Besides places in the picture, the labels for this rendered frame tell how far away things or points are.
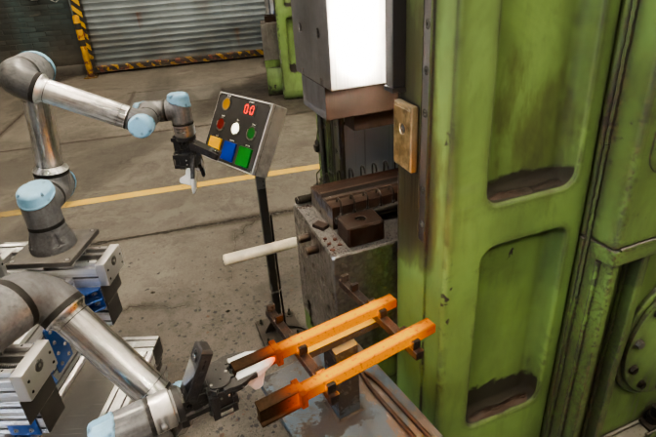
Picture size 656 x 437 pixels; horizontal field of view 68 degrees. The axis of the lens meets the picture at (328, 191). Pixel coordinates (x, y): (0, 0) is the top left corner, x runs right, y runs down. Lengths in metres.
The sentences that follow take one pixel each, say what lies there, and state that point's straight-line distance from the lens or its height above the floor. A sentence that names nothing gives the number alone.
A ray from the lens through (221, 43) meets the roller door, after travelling 9.42.
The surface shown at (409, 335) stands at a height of 0.95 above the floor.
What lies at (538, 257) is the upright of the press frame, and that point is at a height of 0.88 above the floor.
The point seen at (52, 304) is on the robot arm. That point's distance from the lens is 1.16.
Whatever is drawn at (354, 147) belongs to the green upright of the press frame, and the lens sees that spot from 1.76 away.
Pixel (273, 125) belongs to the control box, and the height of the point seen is 1.12.
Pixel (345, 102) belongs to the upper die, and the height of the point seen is 1.31.
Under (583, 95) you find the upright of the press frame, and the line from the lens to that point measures 1.35.
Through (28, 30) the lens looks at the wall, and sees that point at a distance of 9.78.
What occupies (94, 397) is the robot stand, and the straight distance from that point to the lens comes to 2.24.
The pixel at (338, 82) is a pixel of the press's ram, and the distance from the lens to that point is 1.32.
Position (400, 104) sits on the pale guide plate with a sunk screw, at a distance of 1.24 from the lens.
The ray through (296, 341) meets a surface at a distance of 1.11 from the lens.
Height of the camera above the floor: 1.70
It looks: 26 degrees down
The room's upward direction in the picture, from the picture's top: 4 degrees counter-clockwise
